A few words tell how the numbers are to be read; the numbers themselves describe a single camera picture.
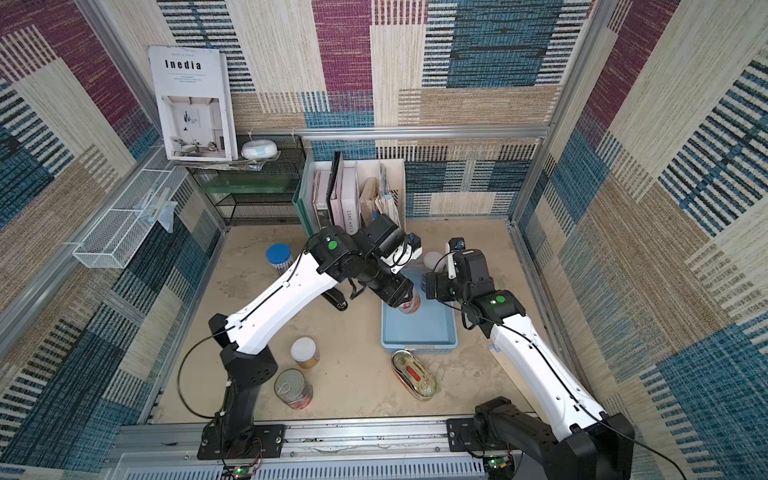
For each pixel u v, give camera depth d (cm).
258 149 86
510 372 83
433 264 91
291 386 72
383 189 96
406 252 54
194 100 78
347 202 91
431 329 92
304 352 81
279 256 86
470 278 57
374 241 51
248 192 94
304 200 85
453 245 69
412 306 72
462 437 73
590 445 37
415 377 80
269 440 73
